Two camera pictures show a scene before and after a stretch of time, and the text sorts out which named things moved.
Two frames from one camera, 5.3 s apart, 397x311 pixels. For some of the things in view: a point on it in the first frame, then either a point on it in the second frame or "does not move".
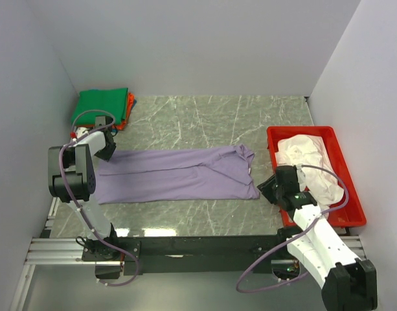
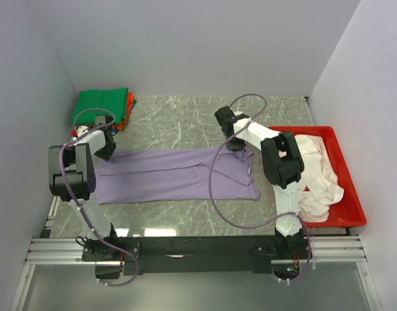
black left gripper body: (106, 153) does not move
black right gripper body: (271, 190) → (236, 144)
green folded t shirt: (114, 101) does not move
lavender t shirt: (176, 174) does not move
